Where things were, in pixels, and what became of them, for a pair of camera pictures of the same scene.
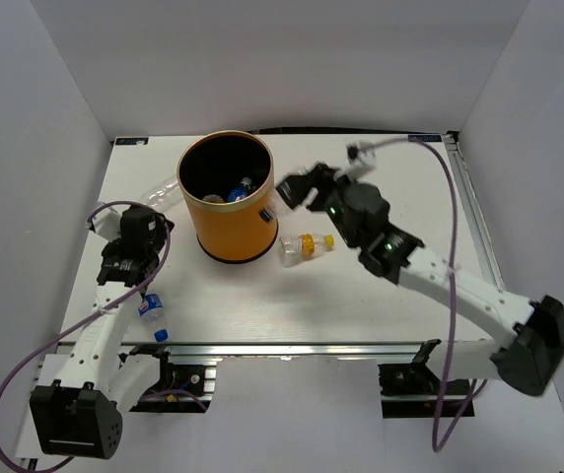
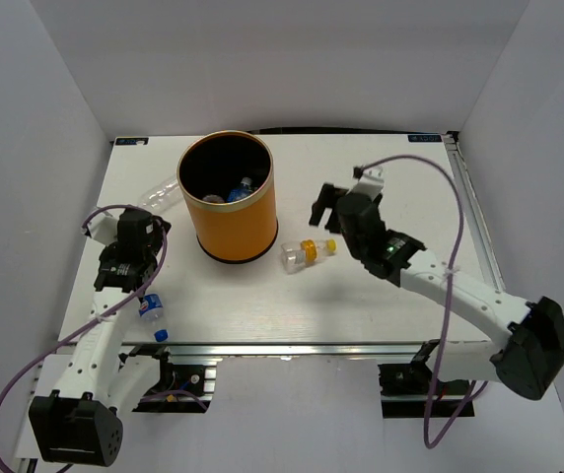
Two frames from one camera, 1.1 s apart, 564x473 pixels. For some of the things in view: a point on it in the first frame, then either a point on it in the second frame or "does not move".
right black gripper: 321,177 → 325,200
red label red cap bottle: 212,198 does not move
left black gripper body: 160,230 does not move
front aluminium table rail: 270,348 does not move
